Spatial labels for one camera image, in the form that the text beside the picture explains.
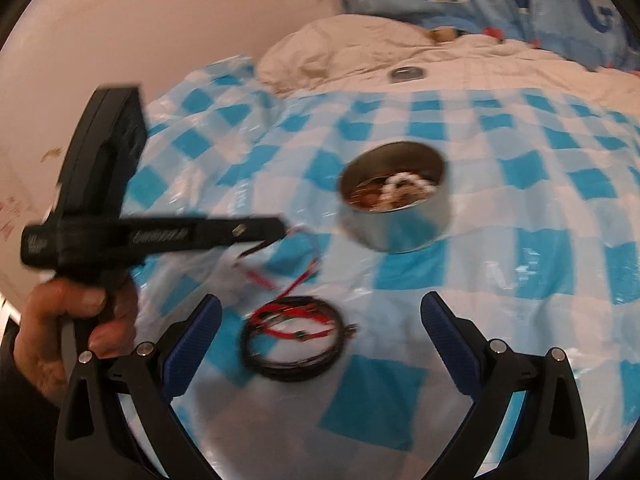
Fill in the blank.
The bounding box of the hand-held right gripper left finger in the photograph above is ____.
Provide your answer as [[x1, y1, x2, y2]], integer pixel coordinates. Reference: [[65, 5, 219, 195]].
[[54, 294, 223, 480]]

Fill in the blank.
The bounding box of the blue checkered plastic sheet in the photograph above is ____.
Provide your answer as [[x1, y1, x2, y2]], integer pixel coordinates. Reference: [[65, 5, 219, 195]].
[[112, 54, 640, 480]]

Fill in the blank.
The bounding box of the small tan and black object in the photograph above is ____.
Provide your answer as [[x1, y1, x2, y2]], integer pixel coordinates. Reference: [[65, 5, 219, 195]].
[[425, 25, 468, 43]]

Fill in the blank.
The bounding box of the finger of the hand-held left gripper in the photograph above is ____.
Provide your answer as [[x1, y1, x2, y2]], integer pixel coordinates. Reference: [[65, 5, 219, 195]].
[[192, 216, 288, 253]]

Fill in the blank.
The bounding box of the pile of bracelets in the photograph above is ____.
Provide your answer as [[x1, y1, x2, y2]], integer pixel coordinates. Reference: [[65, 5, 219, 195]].
[[347, 170, 436, 211]]

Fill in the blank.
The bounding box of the white grid pillow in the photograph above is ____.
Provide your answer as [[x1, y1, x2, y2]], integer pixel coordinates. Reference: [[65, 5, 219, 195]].
[[257, 14, 441, 98]]

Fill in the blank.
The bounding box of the round metal tin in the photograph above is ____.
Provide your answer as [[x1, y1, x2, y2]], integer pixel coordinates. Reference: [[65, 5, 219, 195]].
[[337, 141, 449, 255]]

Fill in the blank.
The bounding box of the person's left hand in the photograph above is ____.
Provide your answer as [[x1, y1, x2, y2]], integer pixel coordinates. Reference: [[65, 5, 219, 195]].
[[12, 277, 138, 406]]

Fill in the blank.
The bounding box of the red cord bracelet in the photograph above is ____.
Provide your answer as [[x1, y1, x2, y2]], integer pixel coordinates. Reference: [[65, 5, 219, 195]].
[[247, 300, 341, 343]]

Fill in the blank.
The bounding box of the round metal tin lid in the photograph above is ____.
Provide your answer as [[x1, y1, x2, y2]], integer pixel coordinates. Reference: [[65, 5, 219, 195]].
[[389, 65, 426, 82]]

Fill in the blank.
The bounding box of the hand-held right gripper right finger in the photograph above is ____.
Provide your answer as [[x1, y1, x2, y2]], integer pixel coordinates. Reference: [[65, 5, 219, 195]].
[[421, 291, 591, 480]]

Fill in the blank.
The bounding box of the white grid bedsheet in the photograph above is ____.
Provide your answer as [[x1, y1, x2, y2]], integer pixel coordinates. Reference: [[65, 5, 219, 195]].
[[280, 35, 640, 126]]

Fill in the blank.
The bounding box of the thin red string bracelet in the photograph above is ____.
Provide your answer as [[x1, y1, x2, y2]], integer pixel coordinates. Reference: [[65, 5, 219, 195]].
[[234, 227, 323, 302]]

